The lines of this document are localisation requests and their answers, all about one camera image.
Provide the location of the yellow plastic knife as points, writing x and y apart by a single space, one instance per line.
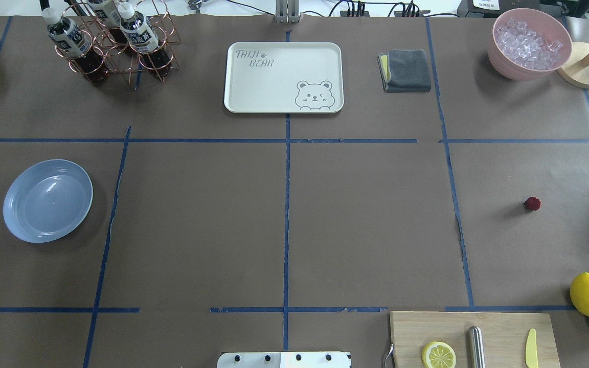
531 353

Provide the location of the tea bottle right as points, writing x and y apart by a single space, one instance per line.
141 36

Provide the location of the tea bottle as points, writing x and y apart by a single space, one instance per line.
108 16
75 45
141 36

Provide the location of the tea bottle front left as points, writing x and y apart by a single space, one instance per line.
75 45

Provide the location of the lemon half slice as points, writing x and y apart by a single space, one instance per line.
438 354

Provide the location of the grey folded cloth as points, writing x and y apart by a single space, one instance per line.
404 71

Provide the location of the cream bear serving tray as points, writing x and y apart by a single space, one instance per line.
284 77

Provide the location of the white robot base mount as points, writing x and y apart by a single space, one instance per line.
285 359

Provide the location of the pink bowl with ice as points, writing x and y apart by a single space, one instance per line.
526 44

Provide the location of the red strawberry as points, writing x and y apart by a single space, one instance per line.
532 203

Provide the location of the tea bottle middle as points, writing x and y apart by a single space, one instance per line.
108 16

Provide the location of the blue round plate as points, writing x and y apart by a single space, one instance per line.
48 201

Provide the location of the copper wire bottle rack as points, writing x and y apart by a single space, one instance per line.
117 61

